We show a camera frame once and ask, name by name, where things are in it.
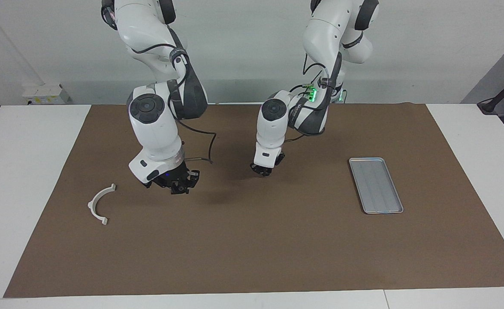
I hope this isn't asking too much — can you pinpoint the silver metal tray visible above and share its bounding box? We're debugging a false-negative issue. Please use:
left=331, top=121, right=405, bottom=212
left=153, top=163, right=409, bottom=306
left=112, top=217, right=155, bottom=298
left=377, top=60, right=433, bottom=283
left=348, top=157, right=404, bottom=215

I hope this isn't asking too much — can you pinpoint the brown table mat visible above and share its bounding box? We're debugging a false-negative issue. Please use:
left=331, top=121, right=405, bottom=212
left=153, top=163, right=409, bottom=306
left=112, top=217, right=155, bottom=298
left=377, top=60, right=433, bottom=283
left=3, top=102, right=504, bottom=298

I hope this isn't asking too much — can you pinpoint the white power box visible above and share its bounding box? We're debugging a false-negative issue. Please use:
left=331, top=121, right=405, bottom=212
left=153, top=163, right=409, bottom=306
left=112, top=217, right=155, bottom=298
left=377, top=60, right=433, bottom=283
left=22, top=84, right=70, bottom=105

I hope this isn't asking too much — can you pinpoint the black right arm gripper cable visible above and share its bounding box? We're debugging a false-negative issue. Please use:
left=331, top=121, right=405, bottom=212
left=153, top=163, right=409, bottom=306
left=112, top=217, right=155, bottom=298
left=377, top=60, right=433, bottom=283
left=177, top=120, right=217, bottom=164

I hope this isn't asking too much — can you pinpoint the black arm gripper cable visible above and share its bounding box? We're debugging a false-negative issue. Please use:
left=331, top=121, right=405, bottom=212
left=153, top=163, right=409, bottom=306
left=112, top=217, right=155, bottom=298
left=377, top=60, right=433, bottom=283
left=177, top=120, right=217, bottom=164
left=284, top=51, right=338, bottom=139

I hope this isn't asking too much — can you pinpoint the black left base cable bundle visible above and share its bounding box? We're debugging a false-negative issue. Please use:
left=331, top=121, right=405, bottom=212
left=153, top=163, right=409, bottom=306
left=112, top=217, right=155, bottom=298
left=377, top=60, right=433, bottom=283
left=290, top=81, right=319, bottom=98

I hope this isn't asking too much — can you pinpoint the white curved plastic bracket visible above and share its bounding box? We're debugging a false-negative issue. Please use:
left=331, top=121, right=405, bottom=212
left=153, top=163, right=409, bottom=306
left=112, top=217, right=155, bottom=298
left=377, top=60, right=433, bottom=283
left=88, top=183, right=117, bottom=226

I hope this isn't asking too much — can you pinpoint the black left arm gripper cable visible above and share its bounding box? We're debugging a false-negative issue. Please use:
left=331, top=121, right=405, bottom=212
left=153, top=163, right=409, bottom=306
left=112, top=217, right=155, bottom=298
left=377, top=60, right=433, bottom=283
left=284, top=51, right=338, bottom=139

